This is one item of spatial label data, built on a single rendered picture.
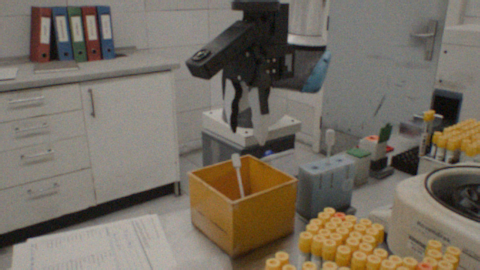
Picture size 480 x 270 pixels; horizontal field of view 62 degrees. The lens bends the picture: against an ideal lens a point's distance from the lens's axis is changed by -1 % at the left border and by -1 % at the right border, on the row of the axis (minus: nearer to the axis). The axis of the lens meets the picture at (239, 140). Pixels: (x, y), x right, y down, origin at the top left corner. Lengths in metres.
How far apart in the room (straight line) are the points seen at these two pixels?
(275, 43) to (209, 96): 2.73
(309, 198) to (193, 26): 2.58
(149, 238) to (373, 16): 2.46
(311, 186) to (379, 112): 2.27
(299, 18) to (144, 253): 0.67
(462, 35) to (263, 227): 0.81
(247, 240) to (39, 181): 1.78
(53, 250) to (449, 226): 0.56
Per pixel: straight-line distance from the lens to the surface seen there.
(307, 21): 1.03
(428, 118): 1.07
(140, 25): 2.98
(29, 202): 2.35
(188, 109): 3.26
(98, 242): 0.69
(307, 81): 1.03
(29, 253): 0.70
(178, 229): 0.72
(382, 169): 0.95
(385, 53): 2.87
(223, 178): 0.73
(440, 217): 0.59
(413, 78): 2.77
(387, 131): 0.93
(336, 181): 0.73
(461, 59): 1.24
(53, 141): 2.26
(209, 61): 0.54
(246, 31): 0.57
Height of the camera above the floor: 1.26
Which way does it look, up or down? 20 degrees down
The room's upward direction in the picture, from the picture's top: straight up
